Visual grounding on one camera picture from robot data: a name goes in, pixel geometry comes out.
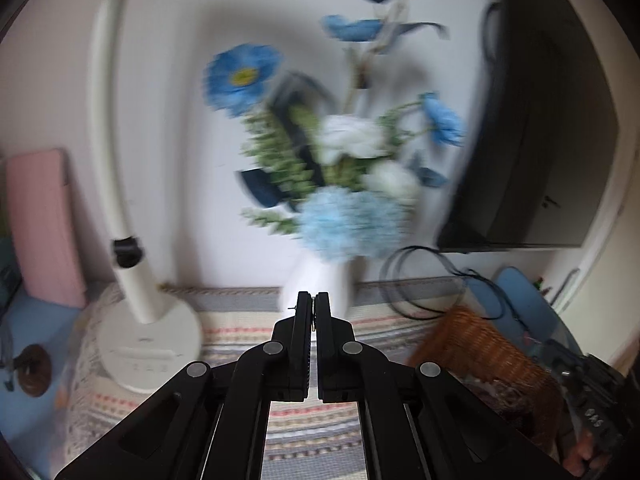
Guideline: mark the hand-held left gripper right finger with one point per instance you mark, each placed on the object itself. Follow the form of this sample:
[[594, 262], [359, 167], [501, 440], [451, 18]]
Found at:
[[324, 340]]

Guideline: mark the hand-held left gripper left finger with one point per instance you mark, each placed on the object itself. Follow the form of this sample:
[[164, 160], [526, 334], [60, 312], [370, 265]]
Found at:
[[302, 340]]

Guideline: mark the brown wicker basket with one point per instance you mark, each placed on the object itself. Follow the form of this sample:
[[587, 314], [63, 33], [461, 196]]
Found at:
[[480, 360]]

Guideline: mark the person's right hand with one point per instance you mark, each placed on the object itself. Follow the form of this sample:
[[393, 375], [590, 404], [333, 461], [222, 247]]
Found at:
[[582, 455]]

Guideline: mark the striped woven table mat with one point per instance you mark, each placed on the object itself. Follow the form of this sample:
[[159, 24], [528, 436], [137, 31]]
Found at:
[[240, 330]]

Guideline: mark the white ribbed vase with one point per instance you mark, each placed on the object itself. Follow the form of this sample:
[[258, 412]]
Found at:
[[320, 275]]

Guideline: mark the blue chair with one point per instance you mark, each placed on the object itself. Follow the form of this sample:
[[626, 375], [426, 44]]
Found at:
[[525, 300]]

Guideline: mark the white desk lamp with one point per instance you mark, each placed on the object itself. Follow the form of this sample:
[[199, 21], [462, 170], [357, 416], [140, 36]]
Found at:
[[145, 345]]

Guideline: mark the blue and white artificial flowers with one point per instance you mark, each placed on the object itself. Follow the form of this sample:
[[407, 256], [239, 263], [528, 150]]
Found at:
[[345, 160]]

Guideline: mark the brown wooden stand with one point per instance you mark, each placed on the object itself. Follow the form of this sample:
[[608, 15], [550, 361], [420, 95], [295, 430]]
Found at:
[[34, 370]]

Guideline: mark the pink folder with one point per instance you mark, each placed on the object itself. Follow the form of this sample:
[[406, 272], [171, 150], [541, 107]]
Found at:
[[45, 230]]

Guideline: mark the black monitor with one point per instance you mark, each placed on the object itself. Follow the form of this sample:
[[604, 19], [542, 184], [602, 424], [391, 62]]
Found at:
[[530, 125]]

